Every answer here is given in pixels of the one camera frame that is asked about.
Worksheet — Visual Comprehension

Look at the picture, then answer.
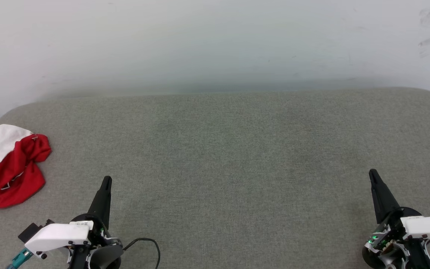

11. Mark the grey fabric sofa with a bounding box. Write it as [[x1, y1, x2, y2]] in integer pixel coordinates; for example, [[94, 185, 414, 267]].
[[0, 87, 430, 269]]

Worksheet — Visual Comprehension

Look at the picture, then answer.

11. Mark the left camera cable teal plug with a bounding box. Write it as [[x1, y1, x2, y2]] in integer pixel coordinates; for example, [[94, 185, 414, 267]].
[[7, 249, 33, 269]]

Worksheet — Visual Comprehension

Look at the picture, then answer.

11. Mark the red and white garment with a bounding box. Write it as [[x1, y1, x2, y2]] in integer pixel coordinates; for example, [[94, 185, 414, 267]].
[[0, 124, 52, 208]]

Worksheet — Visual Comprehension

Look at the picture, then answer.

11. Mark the thin black cable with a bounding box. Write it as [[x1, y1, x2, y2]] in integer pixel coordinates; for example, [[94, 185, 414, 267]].
[[123, 238, 161, 269]]

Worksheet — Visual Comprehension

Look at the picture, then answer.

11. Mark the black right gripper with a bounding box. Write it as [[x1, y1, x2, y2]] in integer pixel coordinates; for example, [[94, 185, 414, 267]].
[[362, 169, 423, 269]]

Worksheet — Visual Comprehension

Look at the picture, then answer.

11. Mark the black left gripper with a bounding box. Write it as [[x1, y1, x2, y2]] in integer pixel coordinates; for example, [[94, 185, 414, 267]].
[[69, 176, 123, 269]]

